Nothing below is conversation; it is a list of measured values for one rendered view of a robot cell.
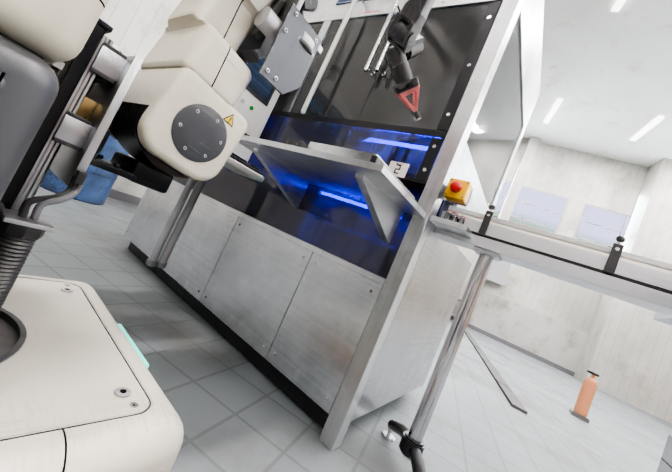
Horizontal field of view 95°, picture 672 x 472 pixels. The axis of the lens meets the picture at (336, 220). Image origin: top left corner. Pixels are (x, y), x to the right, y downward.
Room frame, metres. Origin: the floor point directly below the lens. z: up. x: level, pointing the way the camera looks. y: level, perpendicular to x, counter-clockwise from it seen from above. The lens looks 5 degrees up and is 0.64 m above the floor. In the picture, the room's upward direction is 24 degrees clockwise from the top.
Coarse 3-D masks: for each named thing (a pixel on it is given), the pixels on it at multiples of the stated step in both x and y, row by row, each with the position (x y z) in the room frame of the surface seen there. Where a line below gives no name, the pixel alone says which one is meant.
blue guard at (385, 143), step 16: (272, 128) 1.69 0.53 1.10; (288, 128) 1.62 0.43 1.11; (304, 128) 1.56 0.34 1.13; (320, 128) 1.49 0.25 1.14; (336, 128) 1.44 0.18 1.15; (352, 128) 1.38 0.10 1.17; (368, 128) 1.33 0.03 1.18; (336, 144) 1.41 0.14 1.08; (352, 144) 1.36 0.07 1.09; (368, 144) 1.31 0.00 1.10; (384, 144) 1.27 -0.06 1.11; (400, 144) 1.23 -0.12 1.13; (416, 144) 1.19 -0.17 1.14; (384, 160) 1.25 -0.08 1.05; (400, 160) 1.21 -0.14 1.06; (416, 160) 1.17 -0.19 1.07
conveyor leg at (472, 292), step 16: (480, 256) 1.11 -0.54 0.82; (496, 256) 1.06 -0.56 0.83; (480, 272) 1.10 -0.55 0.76; (480, 288) 1.10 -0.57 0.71; (464, 304) 1.10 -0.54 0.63; (464, 320) 1.09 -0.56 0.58; (448, 336) 1.11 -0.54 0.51; (448, 352) 1.10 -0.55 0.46; (448, 368) 1.09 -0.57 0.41; (432, 384) 1.10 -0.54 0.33; (432, 400) 1.09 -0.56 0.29; (416, 416) 1.11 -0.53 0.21; (416, 432) 1.10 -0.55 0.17
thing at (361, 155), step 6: (312, 144) 0.97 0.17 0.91; (318, 144) 0.96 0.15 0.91; (324, 144) 0.94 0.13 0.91; (318, 150) 0.95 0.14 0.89; (324, 150) 0.94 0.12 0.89; (330, 150) 0.92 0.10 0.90; (336, 150) 0.91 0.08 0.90; (342, 150) 0.90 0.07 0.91; (348, 150) 0.89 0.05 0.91; (354, 150) 0.87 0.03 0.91; (348, 156) 0.88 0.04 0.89; (354, 156) 0.87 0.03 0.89; (360, 156) 0.86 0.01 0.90; (366, 156) 0.85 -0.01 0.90; (378, 156) 0.84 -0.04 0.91; (384, 162) 0.87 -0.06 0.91; (414, 198) 1.10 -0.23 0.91
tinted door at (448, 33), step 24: (432, 24) 1.29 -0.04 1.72; (456, 24) 1.23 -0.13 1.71; (480, 24) 1.17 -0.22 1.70; (432, 48) 1.26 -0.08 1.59; (456, 48) 1.20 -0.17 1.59; (432, 72) 1.24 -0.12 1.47; (456, 72) 1.18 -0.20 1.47; (384, 96) 1.34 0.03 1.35; (408, 96) 1.27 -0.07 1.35; (432, 96) 1.21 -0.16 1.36; (360, 120) 1.38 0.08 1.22; (384, 120) 1.31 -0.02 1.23; (408, 120) 1.24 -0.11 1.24; (432, 120) 1.18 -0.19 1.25
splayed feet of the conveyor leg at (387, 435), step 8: (392, 424) 1.29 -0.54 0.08; (400, 424) 1.24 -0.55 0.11; (384, 432) 1.34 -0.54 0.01; (400, 432) 1.19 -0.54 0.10; (408, 432) 1.14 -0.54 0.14; (392, 440) 1.31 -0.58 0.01; (400, 440) 1.13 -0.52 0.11; (408, 440) 1.09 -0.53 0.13; (400, 448) 1.11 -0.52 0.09; (408, 448) 1.09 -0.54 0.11; (416, 448) 1.07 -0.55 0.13; (424, 448) 1.09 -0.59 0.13; (408, 456) 1.08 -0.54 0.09; (416, 456) 1.04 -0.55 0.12; (416, 464) 1.02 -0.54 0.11; (424, 464) 1.03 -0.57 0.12
